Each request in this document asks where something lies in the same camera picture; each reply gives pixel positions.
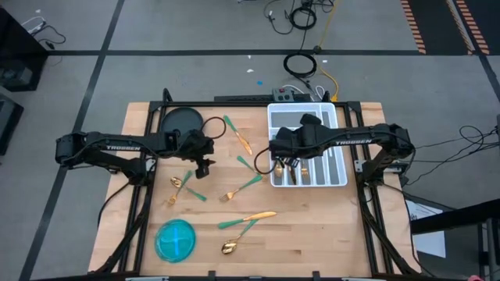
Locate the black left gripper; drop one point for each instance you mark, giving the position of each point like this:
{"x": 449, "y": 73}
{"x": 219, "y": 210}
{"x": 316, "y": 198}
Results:
{"x": 195, "y": 144}

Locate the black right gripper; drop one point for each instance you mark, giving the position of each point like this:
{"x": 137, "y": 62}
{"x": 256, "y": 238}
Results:
{"x": 297, "y": 140}

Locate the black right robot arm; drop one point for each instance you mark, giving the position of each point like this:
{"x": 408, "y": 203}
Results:
{"x": 351, "y": 141}

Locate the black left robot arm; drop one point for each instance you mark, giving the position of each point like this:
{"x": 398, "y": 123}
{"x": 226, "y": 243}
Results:
{"x": 121, "y": 147}

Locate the white cutlery tray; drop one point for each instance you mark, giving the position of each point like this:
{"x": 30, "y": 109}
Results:
{"x": 287, "y": 119}

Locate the black round plate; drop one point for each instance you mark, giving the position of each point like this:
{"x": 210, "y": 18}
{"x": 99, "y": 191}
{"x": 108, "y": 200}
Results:
{"x": 181, "y": 119}

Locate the grey power strip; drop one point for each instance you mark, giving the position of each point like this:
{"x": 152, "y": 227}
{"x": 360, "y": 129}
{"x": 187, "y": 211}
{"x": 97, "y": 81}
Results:
{"x": 283, "y": 94}

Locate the black long bar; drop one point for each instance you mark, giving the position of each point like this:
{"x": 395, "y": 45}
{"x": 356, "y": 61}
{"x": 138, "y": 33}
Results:
{"x": 242, "y": 98}

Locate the white paper sheet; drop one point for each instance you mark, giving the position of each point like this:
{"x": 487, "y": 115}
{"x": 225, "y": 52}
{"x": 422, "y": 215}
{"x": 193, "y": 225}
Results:
{"x": 429, "y": 238}

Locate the black furniture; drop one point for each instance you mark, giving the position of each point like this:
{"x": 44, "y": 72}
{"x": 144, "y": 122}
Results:
{"x": 8, "y": 125}

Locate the red object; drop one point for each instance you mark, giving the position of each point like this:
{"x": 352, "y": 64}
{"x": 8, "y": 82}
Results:
{"x": 474, "y": 278}

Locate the black cabinet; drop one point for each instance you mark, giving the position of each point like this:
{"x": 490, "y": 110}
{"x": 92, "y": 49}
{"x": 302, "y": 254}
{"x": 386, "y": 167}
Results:
{"x": 15, "y": 50}

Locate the black aluminium table frame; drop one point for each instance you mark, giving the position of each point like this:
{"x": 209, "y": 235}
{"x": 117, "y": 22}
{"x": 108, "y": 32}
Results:
{"x": 234, "y": 104}

